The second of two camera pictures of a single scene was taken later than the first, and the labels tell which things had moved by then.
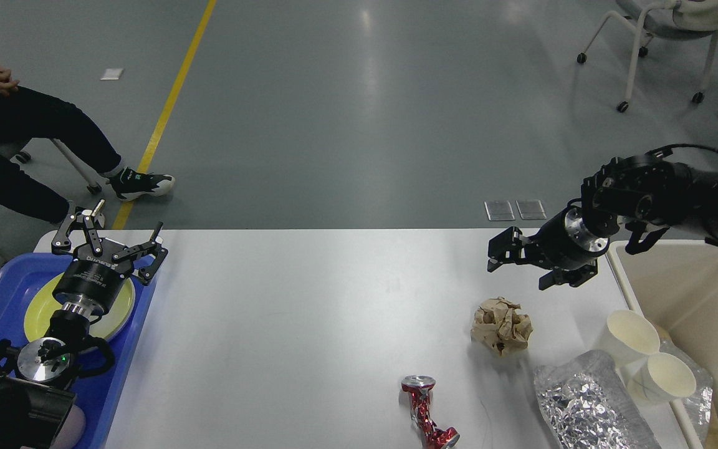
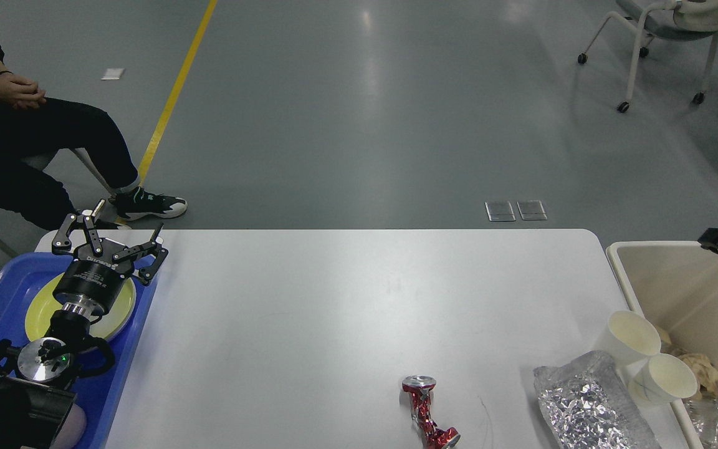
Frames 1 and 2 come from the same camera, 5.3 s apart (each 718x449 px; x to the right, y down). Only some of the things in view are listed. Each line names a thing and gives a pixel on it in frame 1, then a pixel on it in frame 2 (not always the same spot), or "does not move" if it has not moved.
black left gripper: [93, 279] does not move
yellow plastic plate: [43, 302] does not move
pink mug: [71, 430] does not move
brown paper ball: [498, 325] to [707, 376]
